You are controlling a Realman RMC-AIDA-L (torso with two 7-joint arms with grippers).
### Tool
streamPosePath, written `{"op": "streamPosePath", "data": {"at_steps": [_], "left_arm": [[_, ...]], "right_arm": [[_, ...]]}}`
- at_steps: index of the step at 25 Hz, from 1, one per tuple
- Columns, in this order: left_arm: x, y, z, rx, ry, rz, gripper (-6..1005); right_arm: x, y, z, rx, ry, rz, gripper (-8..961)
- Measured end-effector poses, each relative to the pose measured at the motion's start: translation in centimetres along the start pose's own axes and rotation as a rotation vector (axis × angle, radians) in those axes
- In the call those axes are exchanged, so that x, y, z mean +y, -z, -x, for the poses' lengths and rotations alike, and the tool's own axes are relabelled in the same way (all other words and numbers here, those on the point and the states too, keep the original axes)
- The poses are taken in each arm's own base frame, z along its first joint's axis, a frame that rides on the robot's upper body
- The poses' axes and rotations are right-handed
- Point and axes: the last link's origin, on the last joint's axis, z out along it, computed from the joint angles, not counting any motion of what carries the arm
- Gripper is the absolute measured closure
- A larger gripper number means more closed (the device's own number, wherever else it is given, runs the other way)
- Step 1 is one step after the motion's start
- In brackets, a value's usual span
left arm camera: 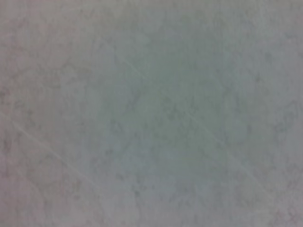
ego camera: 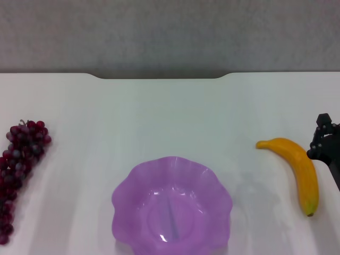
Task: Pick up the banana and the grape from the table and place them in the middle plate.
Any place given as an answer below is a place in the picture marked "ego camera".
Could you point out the purple wavy plastic bowl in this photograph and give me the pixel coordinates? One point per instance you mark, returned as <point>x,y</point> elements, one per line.
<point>148,202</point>

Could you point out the dark red grape bunch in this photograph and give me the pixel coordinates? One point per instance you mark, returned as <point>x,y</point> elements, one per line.
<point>18,156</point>

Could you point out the yellow banana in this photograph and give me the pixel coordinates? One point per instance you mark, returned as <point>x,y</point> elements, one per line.
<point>302,162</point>

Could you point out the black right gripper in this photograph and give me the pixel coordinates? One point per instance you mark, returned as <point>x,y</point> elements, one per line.
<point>335,154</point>

